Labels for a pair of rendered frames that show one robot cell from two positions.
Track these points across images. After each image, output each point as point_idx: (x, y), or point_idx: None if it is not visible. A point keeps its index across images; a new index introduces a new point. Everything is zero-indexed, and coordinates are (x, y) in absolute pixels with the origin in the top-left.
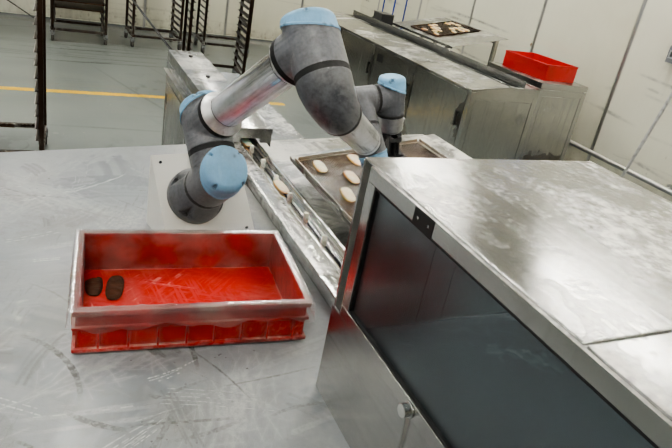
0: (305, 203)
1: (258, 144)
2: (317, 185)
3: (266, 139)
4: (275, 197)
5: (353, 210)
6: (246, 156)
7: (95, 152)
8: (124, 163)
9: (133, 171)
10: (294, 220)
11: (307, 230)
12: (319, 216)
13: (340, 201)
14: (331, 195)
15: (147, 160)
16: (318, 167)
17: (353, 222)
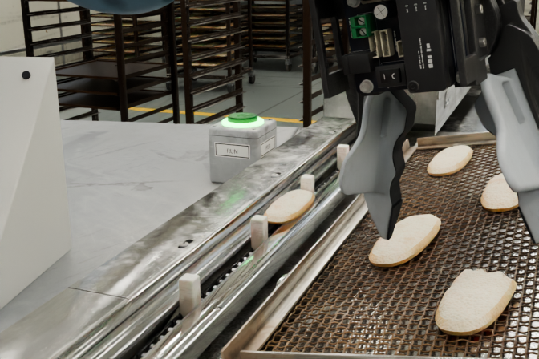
0: (265, 253)
1: None
2: (361, 204)
3: (423, 114)
4: (200, 223)
5: (339, 297)
6: (318, 140)
7: (78, 125)
8: (84, 142)
9: (69, 153)
10: (115, 292)
11: (83, 336)
12: (229, 300)
13: (349, 258)
14: (353, 236)
15: (135, 141)
16: (434, 160)
17: None
